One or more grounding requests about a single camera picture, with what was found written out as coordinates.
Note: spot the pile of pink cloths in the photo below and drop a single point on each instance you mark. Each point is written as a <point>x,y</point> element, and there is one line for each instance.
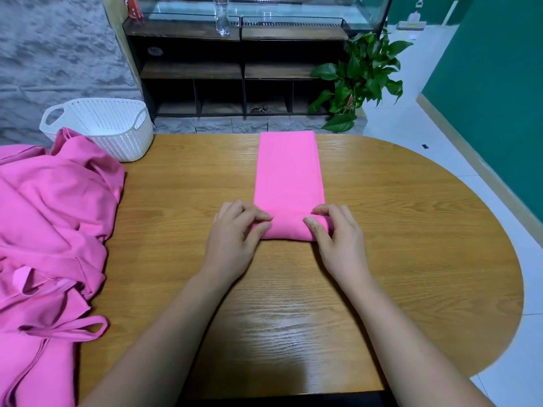
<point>51,233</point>

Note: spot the clear bottle with orange label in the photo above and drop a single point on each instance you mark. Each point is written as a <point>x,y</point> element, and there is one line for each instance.
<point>221,17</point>

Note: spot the white mop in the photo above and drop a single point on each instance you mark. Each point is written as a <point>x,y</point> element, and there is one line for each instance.
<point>411,24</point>

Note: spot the pink towel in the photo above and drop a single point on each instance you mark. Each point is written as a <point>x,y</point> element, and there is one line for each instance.
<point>288,178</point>

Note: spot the person's left hand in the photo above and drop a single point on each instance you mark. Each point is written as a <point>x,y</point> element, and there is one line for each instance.
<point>231,246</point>

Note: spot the white woven plastic basket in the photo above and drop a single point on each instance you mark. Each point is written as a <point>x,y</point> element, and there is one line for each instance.
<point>106,127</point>

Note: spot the person's right hand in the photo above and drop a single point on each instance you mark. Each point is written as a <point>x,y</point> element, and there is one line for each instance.
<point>344,250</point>

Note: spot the dark wooden shelf cabinet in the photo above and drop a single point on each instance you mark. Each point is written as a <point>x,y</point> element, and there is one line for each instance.
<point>195,72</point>

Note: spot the person's left forearm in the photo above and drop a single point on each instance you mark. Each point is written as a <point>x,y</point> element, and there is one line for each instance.
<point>161,351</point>

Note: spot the glass display case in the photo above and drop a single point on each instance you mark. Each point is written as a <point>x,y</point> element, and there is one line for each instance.
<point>288,6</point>

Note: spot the red label cola bottle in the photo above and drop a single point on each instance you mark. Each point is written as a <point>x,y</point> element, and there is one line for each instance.
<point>134,7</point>

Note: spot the green potted plant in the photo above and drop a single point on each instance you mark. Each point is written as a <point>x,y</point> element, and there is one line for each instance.
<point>361,76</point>

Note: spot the person's right forearm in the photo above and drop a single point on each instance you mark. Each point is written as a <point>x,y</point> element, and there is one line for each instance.
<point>416,351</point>

